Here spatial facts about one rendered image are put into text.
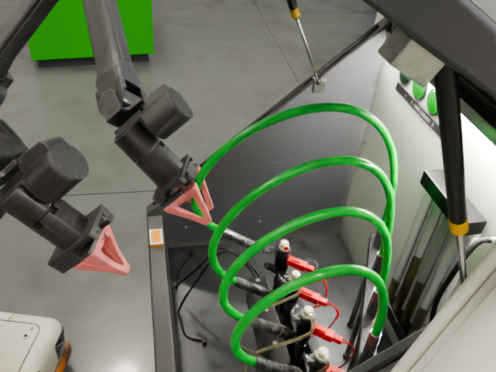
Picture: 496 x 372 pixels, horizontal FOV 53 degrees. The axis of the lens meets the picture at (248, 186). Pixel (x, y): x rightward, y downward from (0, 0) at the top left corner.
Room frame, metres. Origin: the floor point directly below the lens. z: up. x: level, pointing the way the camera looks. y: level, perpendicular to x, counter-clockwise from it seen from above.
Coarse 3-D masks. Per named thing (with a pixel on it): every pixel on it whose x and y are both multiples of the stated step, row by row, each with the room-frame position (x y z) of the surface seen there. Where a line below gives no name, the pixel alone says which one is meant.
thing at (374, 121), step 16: (288, 112) 0.68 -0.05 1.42; (304, 112) 0.68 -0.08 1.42; (352, 112) 0.70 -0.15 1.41; (368, 112) 0.71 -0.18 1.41; (256, 128) 0.66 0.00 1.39; (384, 128) 0.72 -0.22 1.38; (224, 144) 0.66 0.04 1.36; (208, 160) 0.65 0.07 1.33; (192, 208) 0.64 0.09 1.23; (208, 224) 0.64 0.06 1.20
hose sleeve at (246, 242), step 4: (224, 232) 0.65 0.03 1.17; (228, 232) 0.65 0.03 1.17; (232, 232) 0.66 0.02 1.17; (236, 232) 0.67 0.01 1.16; (224, 236) 0.65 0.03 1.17; (228, 236) 0.65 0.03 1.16; (232, 236) 0.65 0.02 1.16; (236, 236) 0.66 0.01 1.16; (240, 236) 0.66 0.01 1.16; (244, 236) 0.67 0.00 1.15; (232, 240) 0.65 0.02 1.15; (236, 240) 0.65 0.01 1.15; (240, 240) 0.66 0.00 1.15; (244, 240) 0.66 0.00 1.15; (248, 240) 0.67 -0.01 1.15; (252, 240) 0.67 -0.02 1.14; (240, 244) 0.66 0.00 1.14; (244, 244) 0.66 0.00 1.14; (248, 244) 0.66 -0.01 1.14
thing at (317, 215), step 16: (336, 208) 0.53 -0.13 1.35; (352, 208) 0.54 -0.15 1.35; (288, 224) 0.51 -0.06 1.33; (304, 224) 0.52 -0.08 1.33; (384, 224) 0.55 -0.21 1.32; (272, 240) 0.50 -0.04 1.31; (384, 240) 0.55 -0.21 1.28; (240, 256) 0.50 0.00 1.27; (384, 256) 0.56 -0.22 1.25; (384, 272) 0.56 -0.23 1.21; (224, 288) 0.49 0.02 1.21; (224, 304) 0.49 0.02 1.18; (368, 304) 0.56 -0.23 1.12; (256, 320) 0.51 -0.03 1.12
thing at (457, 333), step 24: (480, 264) 0.36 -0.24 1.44; (480, 288) 0.35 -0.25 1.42; (456, 312) 0.35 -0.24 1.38; (480, 312) 0.32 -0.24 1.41; (432, 336) 0.35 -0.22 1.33; (456, 336) 0.32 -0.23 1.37; (480, 336) 0.31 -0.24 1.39; (408, 360) 0.34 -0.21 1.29; (432, 360) 0.32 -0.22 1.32; (456, 360) 0.31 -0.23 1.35; (480, 360) 0.29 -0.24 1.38
